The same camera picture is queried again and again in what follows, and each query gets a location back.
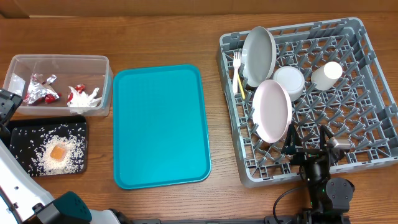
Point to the grey round plate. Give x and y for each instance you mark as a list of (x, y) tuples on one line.
[(258, 56)]

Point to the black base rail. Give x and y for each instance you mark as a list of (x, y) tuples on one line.
[(265, 220)]

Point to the orange food piece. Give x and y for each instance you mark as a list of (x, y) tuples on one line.
[(58, 153)]

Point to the white paper cup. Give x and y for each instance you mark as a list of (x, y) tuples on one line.
[(326, 76)]

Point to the foil wrapper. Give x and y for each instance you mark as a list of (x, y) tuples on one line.
[(40, 89)]

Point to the white rice pile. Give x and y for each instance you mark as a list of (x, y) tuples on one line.
[(59, 152)]

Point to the red ketchup packet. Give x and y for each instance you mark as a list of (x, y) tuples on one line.
[(76, 92)]

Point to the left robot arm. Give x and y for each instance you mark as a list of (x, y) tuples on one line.
[(24, 200)]

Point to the teal plastic tray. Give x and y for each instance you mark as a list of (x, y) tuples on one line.
[(160, 128)]

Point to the white plate with cutlery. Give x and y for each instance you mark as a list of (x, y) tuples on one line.
[(272, 111)]

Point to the yellow plastic spoon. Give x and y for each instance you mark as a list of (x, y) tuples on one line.
[(241, 88)]

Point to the black tray bin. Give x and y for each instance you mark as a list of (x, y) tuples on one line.
[(18, 140)]

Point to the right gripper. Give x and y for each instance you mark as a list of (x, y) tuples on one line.
[(304, 154)]

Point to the white napkin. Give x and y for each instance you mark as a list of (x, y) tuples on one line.
[(84, 102)]

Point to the small grey bowl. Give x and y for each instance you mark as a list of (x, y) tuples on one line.
[(291, 79)]

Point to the clear plastic bin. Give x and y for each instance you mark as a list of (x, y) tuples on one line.
[(64, 72)]

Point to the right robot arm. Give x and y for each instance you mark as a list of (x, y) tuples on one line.
[(329, 197)]

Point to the grey dishwasher rack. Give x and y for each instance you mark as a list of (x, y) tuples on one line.
[(359, 106)]

